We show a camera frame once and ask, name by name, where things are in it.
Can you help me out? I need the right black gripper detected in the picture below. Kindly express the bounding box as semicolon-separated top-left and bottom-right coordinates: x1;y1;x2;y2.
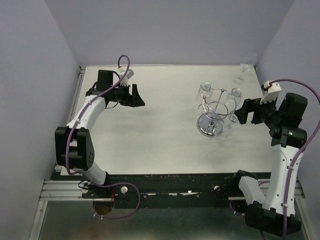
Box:
234;93;284;127

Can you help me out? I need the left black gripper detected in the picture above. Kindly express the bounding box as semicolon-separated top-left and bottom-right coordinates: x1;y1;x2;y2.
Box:
109;82;146;107

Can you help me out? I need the clear wine glass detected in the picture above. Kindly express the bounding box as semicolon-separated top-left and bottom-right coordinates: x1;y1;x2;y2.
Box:
222;111;240;138
223;88;242;113
196;82;212;102
233;52;257;85

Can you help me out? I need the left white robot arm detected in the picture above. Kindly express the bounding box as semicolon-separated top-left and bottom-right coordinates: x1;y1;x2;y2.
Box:
54;67;145;198

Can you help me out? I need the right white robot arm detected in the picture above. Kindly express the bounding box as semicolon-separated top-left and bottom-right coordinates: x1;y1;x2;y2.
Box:
230;93;308;237

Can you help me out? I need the chrome wine glass rack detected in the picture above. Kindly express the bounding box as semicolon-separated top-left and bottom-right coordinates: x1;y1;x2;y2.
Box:
196;87;231;141

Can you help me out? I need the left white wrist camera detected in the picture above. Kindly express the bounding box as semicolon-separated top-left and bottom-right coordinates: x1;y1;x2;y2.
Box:
118;67;134;86

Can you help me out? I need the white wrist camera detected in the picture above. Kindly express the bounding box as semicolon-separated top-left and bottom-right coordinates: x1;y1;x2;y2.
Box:
259;81;282;105
118;67;134;86

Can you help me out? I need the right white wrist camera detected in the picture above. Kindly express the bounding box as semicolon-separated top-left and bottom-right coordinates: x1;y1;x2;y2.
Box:
259;81;282;105

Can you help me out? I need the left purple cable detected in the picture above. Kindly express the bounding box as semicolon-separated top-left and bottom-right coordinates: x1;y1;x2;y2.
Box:
65;55;142;221

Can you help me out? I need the purple cable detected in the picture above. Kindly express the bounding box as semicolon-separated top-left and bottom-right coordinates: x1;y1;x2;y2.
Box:
65;55;142;221
229;78;320;240

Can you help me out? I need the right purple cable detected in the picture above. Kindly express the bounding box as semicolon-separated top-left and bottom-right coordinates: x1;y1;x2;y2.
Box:
229;78;320;240

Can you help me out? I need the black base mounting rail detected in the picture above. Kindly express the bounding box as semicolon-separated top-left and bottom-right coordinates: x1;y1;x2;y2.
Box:
51;171;300;210

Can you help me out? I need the aluminium frame rail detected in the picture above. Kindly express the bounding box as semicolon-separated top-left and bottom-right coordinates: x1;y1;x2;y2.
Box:
29;65;93;240

